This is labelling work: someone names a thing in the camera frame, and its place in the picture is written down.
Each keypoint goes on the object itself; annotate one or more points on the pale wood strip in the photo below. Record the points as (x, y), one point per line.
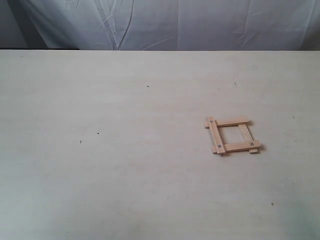
(232, 122)

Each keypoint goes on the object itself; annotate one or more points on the wood strip with grain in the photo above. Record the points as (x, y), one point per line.
(218, 143)

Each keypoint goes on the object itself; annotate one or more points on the white backdrop curtain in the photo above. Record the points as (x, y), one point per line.
(160, 25)

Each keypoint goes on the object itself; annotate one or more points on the wood strip front bar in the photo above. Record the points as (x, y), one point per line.
(250, 146)

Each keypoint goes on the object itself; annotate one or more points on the wood strip post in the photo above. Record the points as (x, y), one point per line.
(247, 137)

